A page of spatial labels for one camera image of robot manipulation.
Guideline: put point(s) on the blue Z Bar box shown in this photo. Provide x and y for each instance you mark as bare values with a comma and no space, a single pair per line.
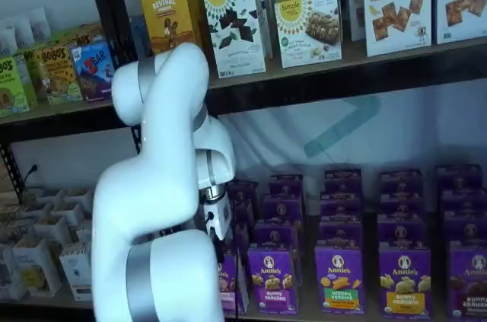
93,74

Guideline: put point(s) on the purple Annie's box pink patch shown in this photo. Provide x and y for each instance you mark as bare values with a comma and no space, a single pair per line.
228,284
243,189
243,209
241,236

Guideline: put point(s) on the Simple Mills cookie box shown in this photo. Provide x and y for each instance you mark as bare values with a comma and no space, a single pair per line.
308,32

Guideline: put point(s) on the sea salt crackers box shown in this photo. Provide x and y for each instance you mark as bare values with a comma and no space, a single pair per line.
462,2

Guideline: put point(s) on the white pouch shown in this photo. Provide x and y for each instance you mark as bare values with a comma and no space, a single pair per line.
40,23
23,32
7,42

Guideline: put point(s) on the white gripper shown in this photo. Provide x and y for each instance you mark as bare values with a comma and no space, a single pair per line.
218,217

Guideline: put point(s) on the purple Annie's box violet patch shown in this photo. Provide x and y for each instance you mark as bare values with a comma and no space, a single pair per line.
275,232
272,284
285,185
281,208

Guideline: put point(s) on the purple Annie's box yellow patch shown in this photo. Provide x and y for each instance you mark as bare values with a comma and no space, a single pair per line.
401,232
405,284
401,204
401,179

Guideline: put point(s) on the green Bobo's snack box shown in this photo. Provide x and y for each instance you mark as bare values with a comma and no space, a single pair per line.
11,90

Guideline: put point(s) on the black power plug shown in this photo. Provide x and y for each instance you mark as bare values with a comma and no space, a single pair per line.
32,171

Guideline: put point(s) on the white sheet with teal stripe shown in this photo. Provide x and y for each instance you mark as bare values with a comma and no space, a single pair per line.
266,139

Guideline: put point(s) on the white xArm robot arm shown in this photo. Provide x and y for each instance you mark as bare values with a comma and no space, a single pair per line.
152,185

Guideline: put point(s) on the purple Annie's box brown bunnies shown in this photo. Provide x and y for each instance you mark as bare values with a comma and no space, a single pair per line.
470,284
458,175
462,202
466,228

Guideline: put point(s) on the Simple Mills dark chocolate box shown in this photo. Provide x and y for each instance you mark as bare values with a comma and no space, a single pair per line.
234,32
266,2

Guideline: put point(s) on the black metal shelving rack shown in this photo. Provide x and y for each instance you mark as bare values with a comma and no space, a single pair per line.
57,128
342,88

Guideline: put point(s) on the brown Bobo's snack box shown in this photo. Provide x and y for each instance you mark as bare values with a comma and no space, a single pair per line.
83,36

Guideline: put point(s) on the white botanical print box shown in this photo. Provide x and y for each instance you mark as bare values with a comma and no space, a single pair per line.
11,272
36,268
49,196
76,268
66,211
53,228
23,232
85,232

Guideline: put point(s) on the yellow Bobo's snack box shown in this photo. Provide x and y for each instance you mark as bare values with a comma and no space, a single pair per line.
57,78
28,71

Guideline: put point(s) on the Annie's box green orange patch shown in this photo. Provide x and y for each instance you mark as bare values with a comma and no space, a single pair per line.
340,206
340,230
340,284
342,179

